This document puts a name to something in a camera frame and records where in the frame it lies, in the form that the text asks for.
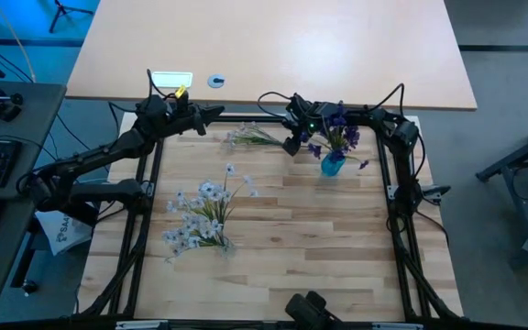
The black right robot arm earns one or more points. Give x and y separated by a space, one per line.
403 137

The white artificial flower stem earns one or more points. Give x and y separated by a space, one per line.
213 190
193 225
252 136

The black tripod stand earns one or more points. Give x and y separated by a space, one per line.
62 8

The black rounded object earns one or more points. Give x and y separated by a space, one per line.
305 314

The large light wooden table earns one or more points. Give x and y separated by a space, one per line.
291 46

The white printed bag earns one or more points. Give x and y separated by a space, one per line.
64 234

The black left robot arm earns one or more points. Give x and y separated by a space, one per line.
99 156

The blue glass vase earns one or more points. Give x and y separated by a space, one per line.
333 168

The white rectangular cover plate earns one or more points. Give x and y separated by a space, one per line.
165 80

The silver bracket plate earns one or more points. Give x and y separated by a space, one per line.
141 325
397 326

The clear glass vase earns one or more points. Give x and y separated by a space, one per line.
227 250

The small black caster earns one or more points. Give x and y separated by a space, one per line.
29 287

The yellow tape tag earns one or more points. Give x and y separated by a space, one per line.
180 91

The black aluminium frame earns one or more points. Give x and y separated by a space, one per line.
255 118

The dark grey side desk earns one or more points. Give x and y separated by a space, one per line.
30 119

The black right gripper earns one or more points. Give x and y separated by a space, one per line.
310 114

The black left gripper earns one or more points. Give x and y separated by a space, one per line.
186 112

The purple artificial flower stem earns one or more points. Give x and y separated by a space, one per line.
344 133
314 150

